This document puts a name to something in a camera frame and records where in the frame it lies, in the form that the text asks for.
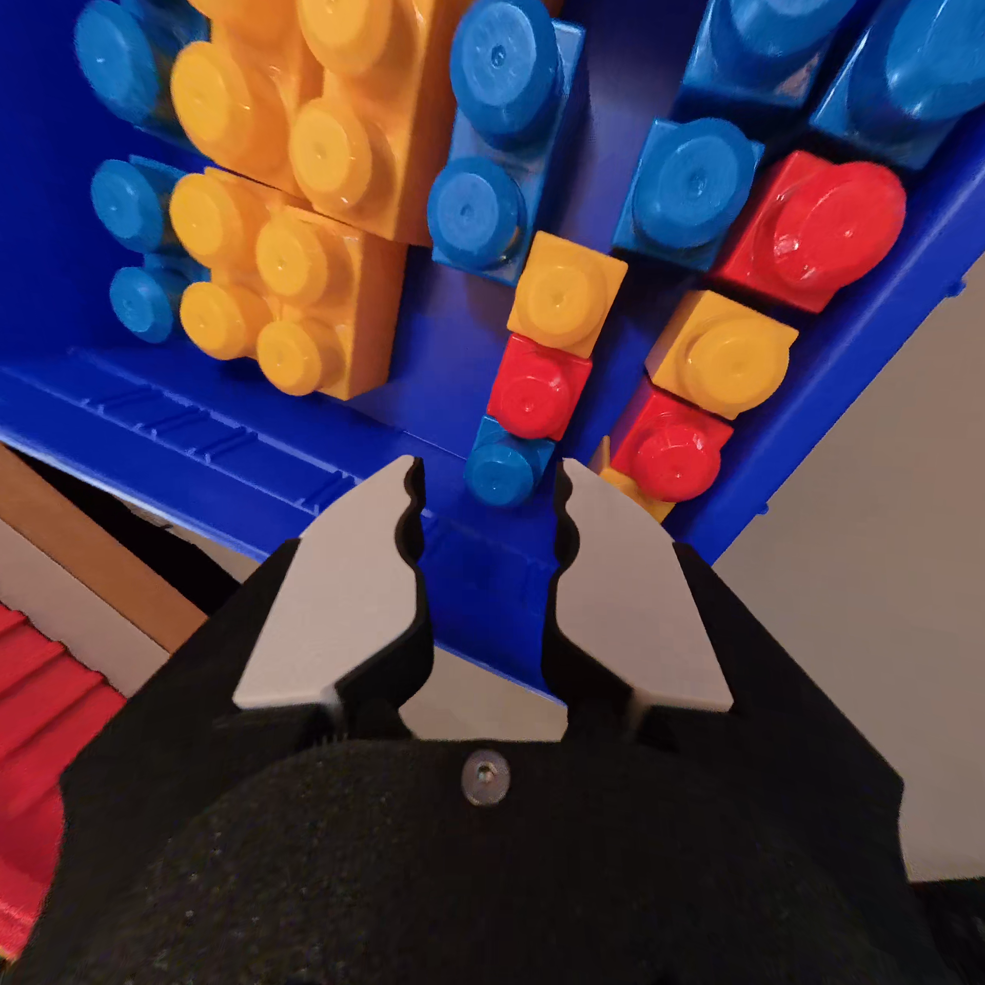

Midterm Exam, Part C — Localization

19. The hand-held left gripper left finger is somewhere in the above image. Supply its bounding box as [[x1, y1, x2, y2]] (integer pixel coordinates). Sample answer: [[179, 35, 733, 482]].
[[231, 454, 436, 736]]

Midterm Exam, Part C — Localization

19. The pile of colourful mega blocks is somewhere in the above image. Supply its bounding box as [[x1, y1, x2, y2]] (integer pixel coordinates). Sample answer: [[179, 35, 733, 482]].
[[73, 0, 985, 524]]

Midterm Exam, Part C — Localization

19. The blue plastic bin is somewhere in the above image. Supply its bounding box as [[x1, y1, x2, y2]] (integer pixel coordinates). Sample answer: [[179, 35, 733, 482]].
[[0, 0, 985, 705]]

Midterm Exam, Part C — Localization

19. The blue one-stud mega block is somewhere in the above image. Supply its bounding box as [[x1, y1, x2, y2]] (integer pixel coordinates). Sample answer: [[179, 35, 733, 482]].
[[464, 418, 557, 509]]

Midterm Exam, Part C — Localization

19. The red plastic bin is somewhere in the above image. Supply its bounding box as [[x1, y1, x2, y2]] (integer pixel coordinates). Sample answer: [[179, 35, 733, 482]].
[[0, 604, 128, 963]]

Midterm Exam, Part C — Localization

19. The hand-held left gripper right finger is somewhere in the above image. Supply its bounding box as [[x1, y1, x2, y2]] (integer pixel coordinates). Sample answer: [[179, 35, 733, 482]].
[[541, 458, 734, 717]]

